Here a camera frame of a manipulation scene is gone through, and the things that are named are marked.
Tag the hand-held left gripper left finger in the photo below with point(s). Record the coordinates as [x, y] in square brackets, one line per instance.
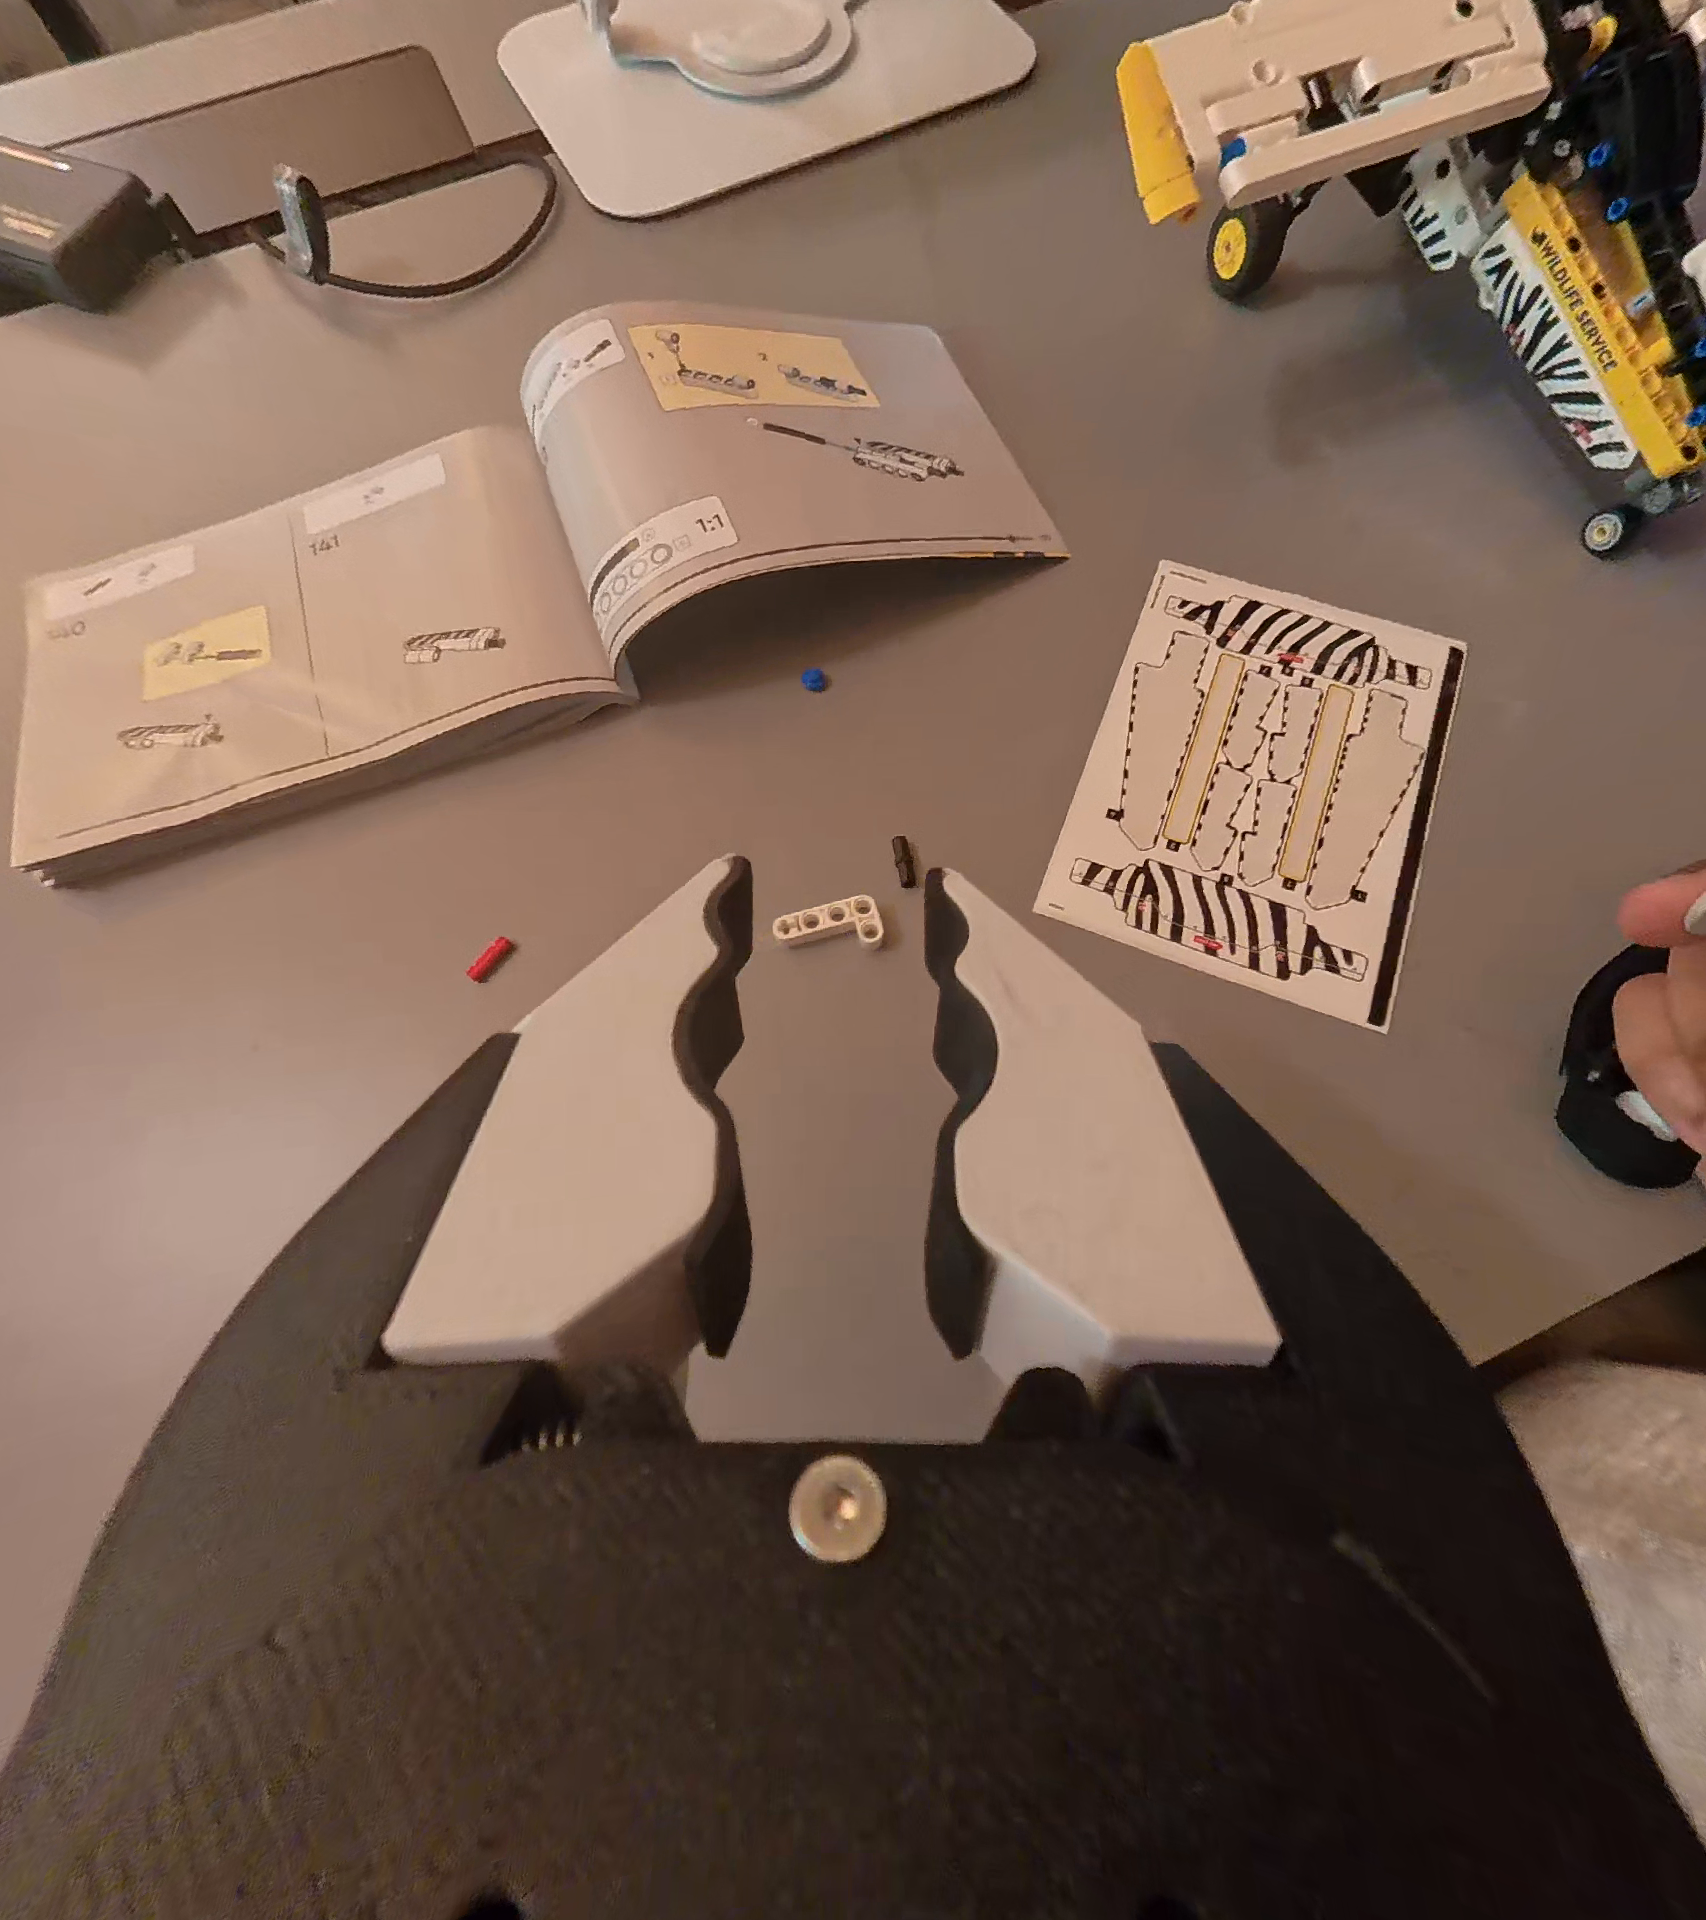
[569, 1141]

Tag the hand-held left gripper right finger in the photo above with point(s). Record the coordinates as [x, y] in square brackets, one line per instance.
[1093, 1155]

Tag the white angled lego beam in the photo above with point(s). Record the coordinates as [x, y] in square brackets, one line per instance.
[822, 922]

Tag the red lego pin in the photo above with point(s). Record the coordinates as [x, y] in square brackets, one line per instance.
[490, 958]

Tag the grey lego instruction booklet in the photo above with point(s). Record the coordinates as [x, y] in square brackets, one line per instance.
[342, 645]

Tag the yellow white lego plane model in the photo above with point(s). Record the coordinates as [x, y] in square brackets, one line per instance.
[1589, 284]

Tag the zebra striped sticker sheet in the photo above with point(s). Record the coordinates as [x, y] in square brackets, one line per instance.
[1242, 781]

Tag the silver monitor stand base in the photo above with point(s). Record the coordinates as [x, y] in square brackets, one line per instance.
[913, 135]

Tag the black box-shaped device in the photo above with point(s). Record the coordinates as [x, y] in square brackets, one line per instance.
[12, 211]

